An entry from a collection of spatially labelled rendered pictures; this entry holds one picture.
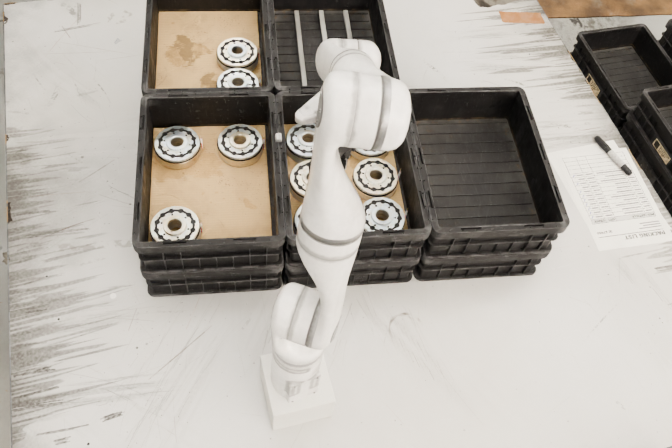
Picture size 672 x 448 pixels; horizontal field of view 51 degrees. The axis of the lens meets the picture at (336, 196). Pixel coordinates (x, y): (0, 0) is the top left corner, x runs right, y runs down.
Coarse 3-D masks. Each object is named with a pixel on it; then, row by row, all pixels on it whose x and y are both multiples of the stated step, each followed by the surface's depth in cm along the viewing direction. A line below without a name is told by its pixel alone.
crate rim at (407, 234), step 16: (288, 96) 160; (304, 96) 161; (416, 160) 153; (288, 176) 147; (416, 176) 150; (288, 192) 145; (288, 208) 144; (288, 224) 141; (288, 240) 140; (368, 240) 142; (384, 240) 142; (400, 240) 143; (416, 240) 144
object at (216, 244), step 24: (144, 96) 156; (168, 96) 157; (192, 96) 157; (216, 96) 158; (240, 96) 159; (264, 96) 159; (144, 120) 152; (144, 144) 149; (192, 240) 137; (216, 240) 137; (240, 240) 138; (264, 240) 138
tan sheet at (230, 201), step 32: (160, 128) 164; (192, 128) 165; (224, 128) 166; (256, 128) 167; (160, 192) 154; (192, 192) 155; (224, 192) 156; (256, 192) 156; (224, 224) 151; (256, 224) 152
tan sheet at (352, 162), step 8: (288, 128) 168; (392, 152) 166; (288, 160) 162; (352, 160) 164; (392, 160) 165; (288, 168) 161; (352, 168) 162; (400, 192) 160; (296, 200) 156; (400, 200) 159; (296, 208) 155
